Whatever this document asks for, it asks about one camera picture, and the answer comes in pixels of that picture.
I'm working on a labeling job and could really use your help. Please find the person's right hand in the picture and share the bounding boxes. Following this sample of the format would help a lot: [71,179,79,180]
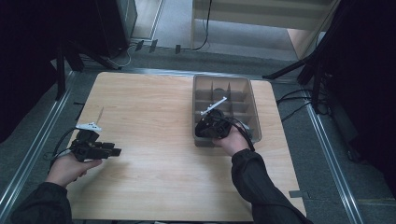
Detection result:
[213,126,250,158]

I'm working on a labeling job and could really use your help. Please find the white floor cable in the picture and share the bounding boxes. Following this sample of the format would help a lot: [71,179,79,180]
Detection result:
[106,44,134,68]

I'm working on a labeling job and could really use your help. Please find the black hanging cable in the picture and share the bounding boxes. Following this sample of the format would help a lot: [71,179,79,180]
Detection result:
[181,0,214,51]

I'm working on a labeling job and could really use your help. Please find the grey divided storage box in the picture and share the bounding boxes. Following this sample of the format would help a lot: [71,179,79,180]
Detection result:
[191,74,262,148]

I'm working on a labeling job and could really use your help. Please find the grey tape strip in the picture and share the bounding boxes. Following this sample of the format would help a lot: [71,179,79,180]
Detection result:
[288,189,310,200]

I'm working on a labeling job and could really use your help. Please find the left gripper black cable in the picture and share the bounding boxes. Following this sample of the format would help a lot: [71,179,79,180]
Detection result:
[46,126,78,175]

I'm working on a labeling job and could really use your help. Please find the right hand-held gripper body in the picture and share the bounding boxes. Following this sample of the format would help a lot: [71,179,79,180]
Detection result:
[200,96,233,139]

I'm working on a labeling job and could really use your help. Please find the dark cabinet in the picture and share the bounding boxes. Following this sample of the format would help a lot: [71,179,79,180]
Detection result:
[92,0,138,59]

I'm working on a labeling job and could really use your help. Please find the metal floor rail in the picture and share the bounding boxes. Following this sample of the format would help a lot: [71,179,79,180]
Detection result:
[0,70,75,214]
[302,92,364,224]

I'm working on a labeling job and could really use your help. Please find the black metal stand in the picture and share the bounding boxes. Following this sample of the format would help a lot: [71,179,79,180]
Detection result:
[262,0,332,115]
[55,39,123,101]

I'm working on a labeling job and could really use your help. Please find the person's left hand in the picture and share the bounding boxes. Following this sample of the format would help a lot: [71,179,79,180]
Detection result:
[46,152,103,188]

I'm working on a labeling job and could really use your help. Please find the light wooden shelf unit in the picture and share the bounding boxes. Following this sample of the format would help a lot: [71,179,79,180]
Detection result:
[190,0,341,61]

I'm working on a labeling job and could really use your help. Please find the black floor cables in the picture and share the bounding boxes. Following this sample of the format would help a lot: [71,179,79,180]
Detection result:
[275,88,332,123]

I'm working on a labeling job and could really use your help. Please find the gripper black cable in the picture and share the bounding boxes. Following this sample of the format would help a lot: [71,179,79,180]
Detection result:
[218,115,256,153]
[46,126,78,175]

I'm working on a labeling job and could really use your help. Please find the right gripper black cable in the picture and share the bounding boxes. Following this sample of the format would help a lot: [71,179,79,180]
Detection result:
[218,115,256,153]

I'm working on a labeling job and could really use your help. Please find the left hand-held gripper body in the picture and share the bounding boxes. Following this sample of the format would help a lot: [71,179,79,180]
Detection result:
[69,121,103,162]

